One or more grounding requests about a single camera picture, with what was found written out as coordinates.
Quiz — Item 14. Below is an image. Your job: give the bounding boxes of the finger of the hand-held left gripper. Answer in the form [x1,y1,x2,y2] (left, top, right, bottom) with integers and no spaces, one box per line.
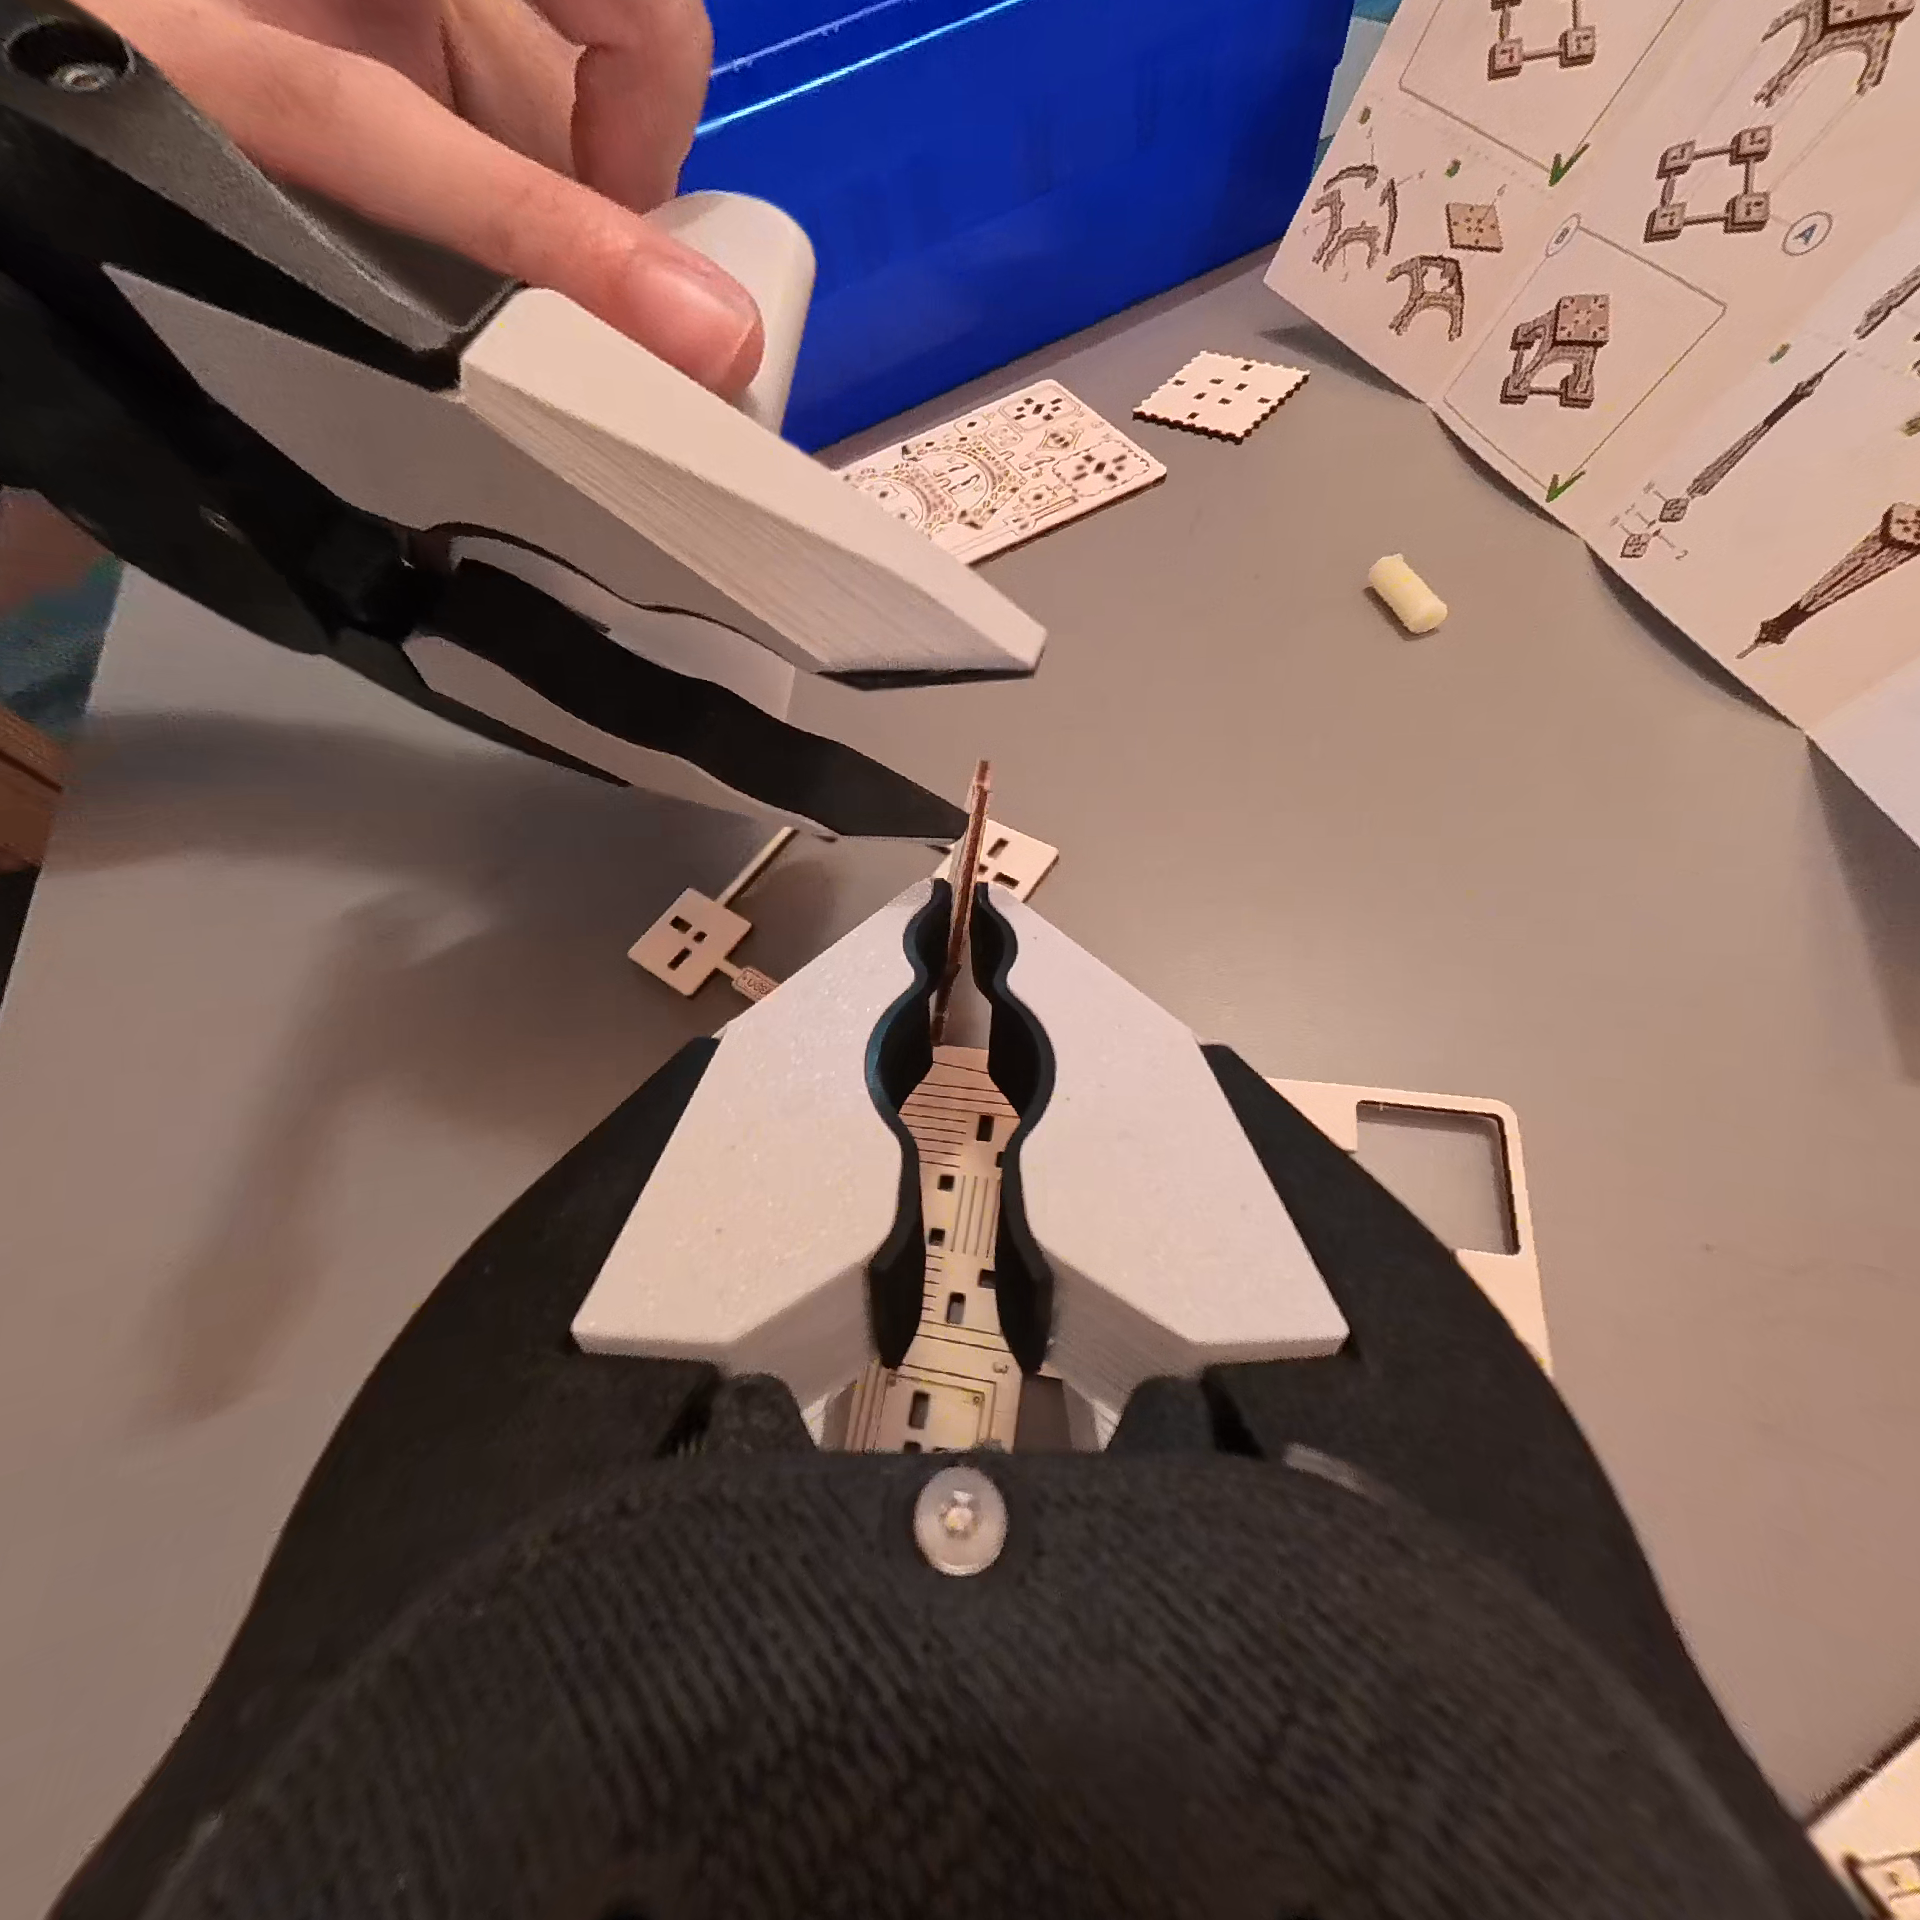
[445,196,1052,693]
[398,524,973,848]

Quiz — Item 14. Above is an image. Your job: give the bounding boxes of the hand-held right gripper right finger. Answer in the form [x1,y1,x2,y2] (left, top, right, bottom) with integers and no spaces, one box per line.
[979,881,1349,1452]

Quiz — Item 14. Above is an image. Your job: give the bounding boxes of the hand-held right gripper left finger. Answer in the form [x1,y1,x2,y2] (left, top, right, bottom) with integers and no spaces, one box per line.
[565,881,951,1452]

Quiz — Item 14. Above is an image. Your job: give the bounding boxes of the wooden puzzle sheet square cutout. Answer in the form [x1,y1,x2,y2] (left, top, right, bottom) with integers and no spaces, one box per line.
[848,1047,1554,1463]

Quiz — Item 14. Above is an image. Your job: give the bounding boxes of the wooden four-square frame piece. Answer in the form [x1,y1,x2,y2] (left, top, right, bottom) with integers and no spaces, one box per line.
[627,815,1060,1007]

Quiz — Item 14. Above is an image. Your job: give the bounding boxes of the cross-shaped wooden piece diamond print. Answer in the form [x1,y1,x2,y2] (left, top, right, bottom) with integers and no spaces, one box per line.
[926,762,998,1047]

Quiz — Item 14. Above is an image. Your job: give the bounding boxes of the grey desk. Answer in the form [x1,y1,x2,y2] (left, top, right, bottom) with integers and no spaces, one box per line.
[0,226,1920,1920]

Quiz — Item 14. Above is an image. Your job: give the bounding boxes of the person's left hand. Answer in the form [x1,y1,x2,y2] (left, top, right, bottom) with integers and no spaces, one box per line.
[91,0,768,392]

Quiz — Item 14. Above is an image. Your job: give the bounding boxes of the wooden puzzle sheet arch parts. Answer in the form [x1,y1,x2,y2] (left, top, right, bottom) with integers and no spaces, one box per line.
[839,376,1166,568]

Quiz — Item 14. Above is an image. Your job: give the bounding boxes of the thick wooden beam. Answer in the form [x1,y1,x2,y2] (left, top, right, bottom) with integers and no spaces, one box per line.
[0,706,66,875]

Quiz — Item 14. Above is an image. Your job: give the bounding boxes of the blue plastic bin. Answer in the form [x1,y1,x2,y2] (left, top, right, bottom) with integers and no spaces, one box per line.
[679,0,1360,450]

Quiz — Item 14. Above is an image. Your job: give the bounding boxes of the small serrated square wooden piece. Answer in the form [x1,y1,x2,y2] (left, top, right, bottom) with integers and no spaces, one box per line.
[1131,344,1310,447]

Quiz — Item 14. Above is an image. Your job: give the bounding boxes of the white tower instruction sheet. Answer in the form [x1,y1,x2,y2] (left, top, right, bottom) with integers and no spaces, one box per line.
[1270,0,1920,853]

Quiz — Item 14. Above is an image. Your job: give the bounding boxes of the large wooden sheet lattice parts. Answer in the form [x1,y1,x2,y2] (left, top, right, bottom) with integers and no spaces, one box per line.
[1803,1732,1920,1920]

